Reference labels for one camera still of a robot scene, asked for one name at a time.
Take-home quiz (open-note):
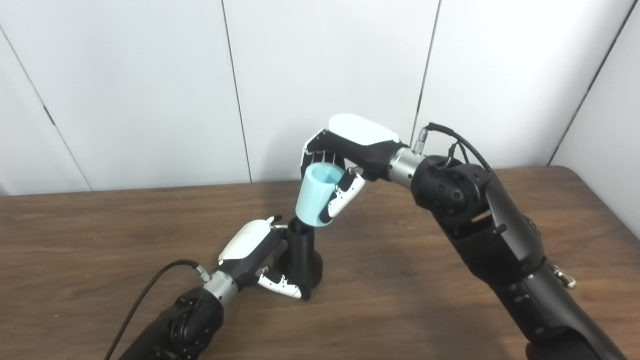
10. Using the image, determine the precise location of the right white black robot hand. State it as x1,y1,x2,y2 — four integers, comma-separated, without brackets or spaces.
300,113,407,224

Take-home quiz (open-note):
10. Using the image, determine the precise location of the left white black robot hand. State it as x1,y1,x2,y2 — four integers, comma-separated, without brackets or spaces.
217,215,312,302

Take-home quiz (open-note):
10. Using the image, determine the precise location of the black flared nozzle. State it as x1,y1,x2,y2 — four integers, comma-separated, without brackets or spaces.
278,217,324,292

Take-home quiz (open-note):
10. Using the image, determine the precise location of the light-blue hose cylinder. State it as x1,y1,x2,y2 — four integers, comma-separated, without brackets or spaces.
295,164,346,228

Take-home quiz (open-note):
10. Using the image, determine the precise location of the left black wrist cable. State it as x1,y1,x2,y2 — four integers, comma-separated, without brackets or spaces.
104,259,211,360

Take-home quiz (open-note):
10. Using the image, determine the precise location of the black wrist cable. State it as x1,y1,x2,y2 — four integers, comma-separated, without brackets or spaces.
104,259,211,360
411,122,577,291

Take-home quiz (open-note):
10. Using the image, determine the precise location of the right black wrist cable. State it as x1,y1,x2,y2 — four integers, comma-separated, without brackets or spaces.
411,122,577,291

